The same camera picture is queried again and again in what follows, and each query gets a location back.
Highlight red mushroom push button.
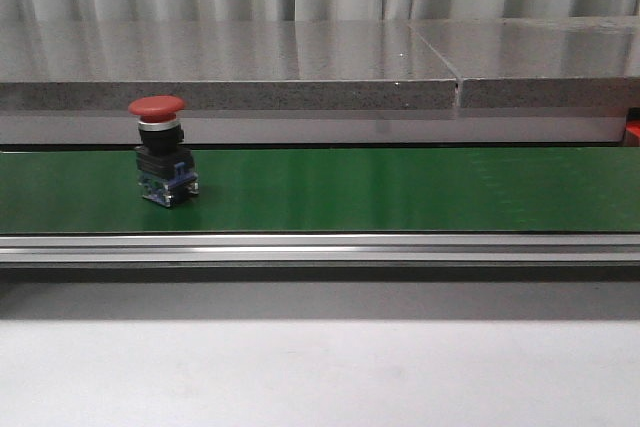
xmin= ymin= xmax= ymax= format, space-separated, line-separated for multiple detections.
xmin=128 ymin=95 xmax=199 ymax=208

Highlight green conveyor belt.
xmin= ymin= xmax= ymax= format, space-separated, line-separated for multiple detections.
xmin=1 ymin=147 xmax=639 ymax=234

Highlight white base panel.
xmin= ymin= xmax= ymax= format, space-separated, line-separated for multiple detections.
xmin=1 ymin=108 xmax=627 ymax=145

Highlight grey stone slab left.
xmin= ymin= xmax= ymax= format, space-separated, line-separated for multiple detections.
xmin=1 ymin=21 xmax=457 ymax=112

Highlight grey stone slab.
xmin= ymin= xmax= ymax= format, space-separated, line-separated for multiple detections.
xmin=410 ymin=16 xmax=639 ymax=116
xmin=1 ymin=21 xmax=457 ymax=112

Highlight grey stone slab right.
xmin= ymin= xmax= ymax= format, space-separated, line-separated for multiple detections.
xmin=410 ymin=16 xmax=639 ymax=116

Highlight red plastic tray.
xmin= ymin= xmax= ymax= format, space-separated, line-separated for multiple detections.
xmin=624 ymin=120 xmax=640 ymax=147

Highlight aluminium conveyor side rail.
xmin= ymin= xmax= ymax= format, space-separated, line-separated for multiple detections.
xmin=1 ymin=233 xmax=639 ymax=267

